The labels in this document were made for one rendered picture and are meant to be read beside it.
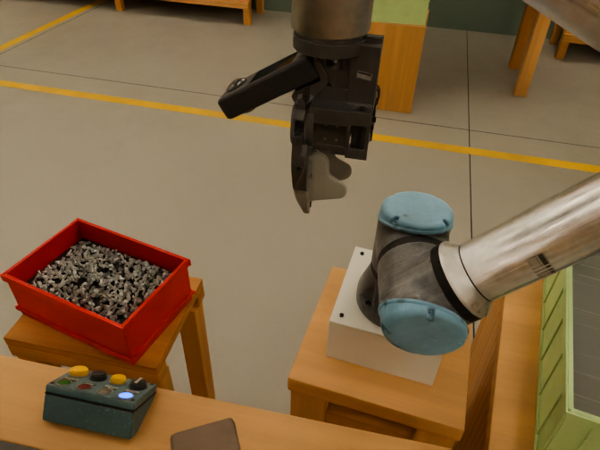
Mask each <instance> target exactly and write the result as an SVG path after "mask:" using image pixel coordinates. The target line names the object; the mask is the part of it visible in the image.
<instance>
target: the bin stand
mask: <svg viewBox="0 0 600 450"><path fill-rule="evenodd" d="M189 282H190V288H191V289H193V290H195V292H196V293H195V294H193V295H192V300H191V301H190V302H189V303H188V304H187V306H186V307H185V308H184V309H183V310H182V311H181V312H180V314H179V315H178V316H177V317H176V318H175V319H174V321H173V322H172V323H171V324H170V325H169V326H168V328H167V329H166V330H165V331H164V332H163V333H162V334H161V336H159V337H158V338H157V339H156V340H155V342H154V343H153V344H152V345H151V346H150V347H149V348H148V350H147V351H146V352H145V353H144V354H143V355H142V357H141V358H140V359H139V360H138V361H137V362H136V364H135V365H130V364H128V363H126V362H124V361H122V360H119V359H117V358H115V357H113V356H111V355H109V354H106V353H104V352H102V351H100V350H98V349H96V348H94V347H92V346H89V345H87V344H85V343H83V342H81V341H79V340H77V339H75V338H73V337H70V336H68V335H66V334H64V333H62V332H60V331H58V330H56V329H53V328H51V327H49V326H46V325H45V324H43V323H41V322H39V321H36V320H34V319H31V318H30V317H28V316H26V315H24V314H23V315H22V316H21V317H20V318H19V319H18V320H17V321H16V323H15V324H14V325H13V326H12V328H11V329H10V330H9V331H8V332H7V334H6V335H5V336H4V341H5V343H6V344H7V346H8V348H9V349H10V351H11V353H12V355H15V356H18V358H19V359H22V360H26V361H31V362H34V363H43V364H47V365H52V366H55V367H60V368H62V367H61V365H63V366H67V367H74V366H86V367H87V368H88V370H89V371H98V370H100V371H105V372H106V374H109V375H115V374H122V375H124V376H126V379H135V378H143V379H145V380H146V382H147V383H153V384H155V385H156V387H157V388H163V389H168V390H172V391H174V387H173V384H172V379H171V372H170V368H169V365H168V364H166V361H165V360H166V358H167V356H168V354H169V352H170V350H171V348H172V346H173V344H174V342H175V340H176V338H177V336H178V334H179V332H180V335H181V341H182V345H183V350H184V355H185V360H186V365H187V374H188V378H189V384H190V388H191V393H192V395H194V396H201V397H206V398H211V399H215V392H214V385H213V373H212V366H211V360H210V354H209V346H208V340H207V334H206V327H205V320H204V308H203V301H202V300H203V298H204V287H203V280H202V279H199V278H194V277H189ZM215 400H216V399H215Z"/></svg>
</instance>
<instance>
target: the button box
mask: <svg viewBox="0 0 600 450"><path fill-rule="evenodd" d="M91 373H92V371H88V374H87V375H85V376H79V377H78V376H72V375H70V372H67V373H65V374H63V375H62V376H61V377H59V378H57V379H54V380H53V381H51V382H49V383H47V384H46V392H45V394H46V395H45V402H44V411H43V420H44V421H51V422H55V423H60V424H63V425H67V426H72V427H75V428H80V429H87V430H91V431H95V432H99V433H103V434H107V435H111V436H116V437H119V438H126V439H131V438H133V437H134V436H135V435H136V433H137V432H138V429H139V427H140V425H141V423H142V421H143V419H144V418H145V416H146V413H147V411H148V409H149V407H150V405H151V403H152V402H153V400H154V396H155V394H156V392H155V391H156V385H155V384H153V383H146V387H143V388H133V387H131V386H130V385H129V384H130V382H131V379H126V382H125V383H122V384H113V383H112V382H111V376H112V375H109V374H106V378H105V379H91V378H90V376H91ZM61 379H67V380H69V381H70V382H71V383H70V384H67V385H60V384H57V381H58V380H61ZM80 384H89V385H90V386H91V388H88V389H80V388H78V385H80ZM101 388H109V389H111V390H112V392H111V393H108V394H101V393H99V392H98V390H99V389H101ZM121 393H131V394H132V395H133V396H132V397H130V398H122V397H119V394H121Z"/></svg>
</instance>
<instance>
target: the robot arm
mask: <svg viewBox="0 0 600 450"><path fill-rule="evenodd" d="M373 1H374V0H292V10H291V26H292V29H293V30H294V32H293V47H294V48H295V50H296V51H297V52H295V53H293V54H291V55H289V56H287V57H285V58H283V59H281V60H279V61H277V62H275V63H273V64H271V65H269V66H267V67H265V68H263V69H261V70H259V71H258V72H256V73H254V74H252V75H250V76H248V77H246V78H241V79H235V80H233V81H232V82H231V83H230V84H229V86H228V88H227V89H226V92H225V93H224V94H223V95H222V96H221V98H220V99H219V100H218V105H219V107H220V108H221V109H222V111H223V112H224V114H225V116H226V117H227V118H228V119H233V118H235V117H237V116H239V115H241V114H243V113H250V112H251V111H253V110H254V109H255V108H256V107H258V106H260V105H262V104H265V103H268V102H270V101H271V100H273V99H275V98H277V97H279V96H283V95H285V94H286V93H288V92H290V91H292V90H295V91H294V93H293V95H292V99H293V101H294V105H293V108H292V113H291V122H290V142H291V144H292V154H291V175H292V185H293V189H294V194H295V197H296V201H297V202H298V204H299V205H300V207H301V209H302V211H303V212H304V213H309V212H310V207H311V206H312V201H315V200H327V199H339V198H342V197H344V196H345V195H346V192H347V186H346V184H345V183H344V182H342V181H341V180H342V179H347V178H349V177H350V175H351V173H352V168H351V166H350V164H349V163H347V162H345V161H343V160H341V159H339V158H338V157H336V154H339V155H344V156H345V158H350V159H357V160H364V161H366V159H367V152H368V144H369V143H370V141H371V140H372V134H373V130H374V123H375V122H376V118H377V117H376V116H375V115H376V111H377V104H378V102H379V97H380V87H379V86H378V77H379V65H380V57H381V53H382V48H383V41H384V35H375V34H367V33H368V32H369V31H370V29H371V16H372V8H373ZM522 1H523V2H525V3H526V4H528V5H530V6H531V7H533V8H534V9H536V10H537V11H539V12H540V13H542V14H544V15H545V16H546V17H547V18H549V19H550V20H551V21H553V22H555V23H556V24H558V25H559V26H561V27H562V28H564V29H566V30H567V31H569V32H570V33H571V34H572V35H574V36H575V37H577V38H579V39H580V40H582V41H583V42H585V43H586V44H588V45H589V46H591V47H593V48H594V49H595V50H596V51H598V52H599V53H600V0H522ZM377 92H378V98H377ZM351 135H352V136H351ZM350 137H351V143H349V140H350ZM318 150H319V152H318ZM453 227H454V213H453V211H452V209H451V207H450V206H449V205H448V204H447V203H446V202H444V201H443V200H441V199H439V198H437V197H434V196H433V195H429V194H426V193H422V192H414V191H406V192H400V193H396V194H393V195H392V196H389V197H387V198H386V199H385V200H384V201H383V203H382V205H381V207H380V210H379V213H378V224H377V229H376V235H375V240H374V246H373V251H372V257H371V263H370V264H369V266H368V267H367V269H366V270H365V271H364V273H363V274H362V276H361V277H360V279H359V281H358V285H357V290H356V301H357V304H358V306H359V308H360V310H361V312H362V314H363V315H364V316H365V317H366V318H367V319H368V320H369V321H371V322H372V323H374V324H375V325H377V326H379V327H381V330H382V332H383V334H384V336H385V338H386V339H387V340H388V341H389V342H390V343H391V344H392V345H394V346H396V347H398V348H400V349H402V350H404V351H406V352H409V353H412V354H422V355H439V354H448V353H451V352H453V351H455V350H457V349H459V348H460V347H462V346H463V345H464V343H465V341H466V340H467V338H468V334H469V328H468V325H469V324H471V323H473V322H475V321H478V320H481V319H483V318H485V317H487V316H488V313H489V310H490V306H491V304H492V302H493V301H495V300H496V299H498V298H500V297H503V296H506V295H508V294H511V293H512V292H514V291H516V290H519V289H521V288H524V287H526V286H528V285H530V284H532V283H534V282H537V281H539V280H541V279H544V278H546V277H548V276H550V275H553V274H555V273H556V272H558V271H562V270H564V269H566V268H568V267H571V266H572V265H574V264H576V263H580V262H582V261H584V260H586V259H588V258H590V257H592V256H595V255H597V254H600V171H599V172H598V173H596V174H594V175H592V176H590V177H588V178H586V179H584V180H582V181H581V182H579V183H577V184H575V185H573V186H571V187H569V188H567V189H565V190H564V191H562V192H560V193H558V194H556V195H554V196H552V197H550V198H548V199H546V200H545V201H543V202H541V203H539V204H537V205H535V206H533V207H531V208H529V209H528V210H526V211H524V212H522V213H520V214H518V215H516V216H514V217H512V218H511V219H509V220H508V221H505V222H503V223H501V224H499V225H497V226H495V227H494V228H492V229H490V230H488V231H486V232H484V233H482V234H480V235H478V236H476V237H475V238H473V239H471V240H469V241H467V242H465V243H463V244H461V245H457V244H455V243H451V242H449V236H450V231H451V229H452V228H453Z"/></svg>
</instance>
